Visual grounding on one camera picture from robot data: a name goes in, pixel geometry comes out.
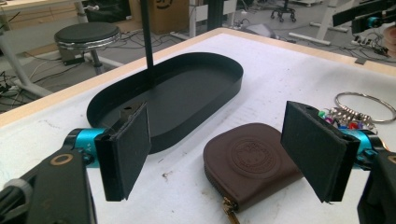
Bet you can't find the brown leather zip pouch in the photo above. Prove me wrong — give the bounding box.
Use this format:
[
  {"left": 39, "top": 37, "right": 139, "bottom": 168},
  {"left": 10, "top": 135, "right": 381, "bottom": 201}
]
[{"left": 203, "top": 122, "right": 304, "bottom": 224}]

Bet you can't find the black office chair base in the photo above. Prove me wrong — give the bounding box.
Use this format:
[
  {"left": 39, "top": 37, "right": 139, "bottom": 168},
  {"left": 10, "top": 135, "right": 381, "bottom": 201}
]
[{"left": 270, "top": 0, "right": 297, "bottom": 23}]

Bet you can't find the white table frame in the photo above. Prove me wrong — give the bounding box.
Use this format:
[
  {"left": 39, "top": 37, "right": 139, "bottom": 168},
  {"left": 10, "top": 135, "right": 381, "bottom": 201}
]
[{"left": 288, "top": 0, "right": 350, "bottom": 47}]

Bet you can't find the black oval tray with post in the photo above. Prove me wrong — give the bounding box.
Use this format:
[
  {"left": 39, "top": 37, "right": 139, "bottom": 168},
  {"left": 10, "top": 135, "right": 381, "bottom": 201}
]
[{"left": 86, "top": 0, "right": 245, "bottom": 155}]

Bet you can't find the black round stool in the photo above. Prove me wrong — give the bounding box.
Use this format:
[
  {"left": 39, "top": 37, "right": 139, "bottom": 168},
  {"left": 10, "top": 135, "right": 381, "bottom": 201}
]
[{"left": 53, "top": 21, "right": 122, "bottom": 76}]

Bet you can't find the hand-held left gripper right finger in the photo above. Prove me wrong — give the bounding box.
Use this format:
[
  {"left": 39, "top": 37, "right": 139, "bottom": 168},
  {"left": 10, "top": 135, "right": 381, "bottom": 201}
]
[{"left": 279, "top": 101, "right": 379, "bottom": 203}]

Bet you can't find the cardboard box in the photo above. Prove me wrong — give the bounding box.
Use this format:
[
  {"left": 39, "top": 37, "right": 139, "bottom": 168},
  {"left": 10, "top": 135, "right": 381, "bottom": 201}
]
[{"left": 148, "top": 0, "right": 191, "bottom": 35}]

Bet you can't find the metal key ring with keys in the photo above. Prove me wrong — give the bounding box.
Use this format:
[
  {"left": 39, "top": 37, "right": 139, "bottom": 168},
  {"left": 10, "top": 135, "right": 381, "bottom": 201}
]
[{"left": 317, "top": 91, "right": 396, "bottom": 134}]

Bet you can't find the black bag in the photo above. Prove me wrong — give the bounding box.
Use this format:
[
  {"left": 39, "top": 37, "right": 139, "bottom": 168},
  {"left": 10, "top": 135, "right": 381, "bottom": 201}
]
[{"left": 83, "top": 0, "right": 133, "bottom": 23}]

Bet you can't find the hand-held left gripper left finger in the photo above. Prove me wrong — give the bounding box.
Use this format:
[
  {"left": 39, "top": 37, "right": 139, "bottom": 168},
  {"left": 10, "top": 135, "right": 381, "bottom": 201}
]
[{"left": 64, "top": 102, "right": 152, "bottom": 202}]

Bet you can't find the white power strip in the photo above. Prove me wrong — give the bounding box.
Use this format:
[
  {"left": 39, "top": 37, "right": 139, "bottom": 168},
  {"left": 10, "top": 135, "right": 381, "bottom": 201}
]
[{"left": 350, "top": 35, "right": 390, "bottom": 56}]

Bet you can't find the white desk leg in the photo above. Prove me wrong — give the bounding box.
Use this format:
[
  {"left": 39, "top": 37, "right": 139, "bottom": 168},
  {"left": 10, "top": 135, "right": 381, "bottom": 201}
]
[{"left": 0, "top": 31, "right": 54, "bottom": 98}]

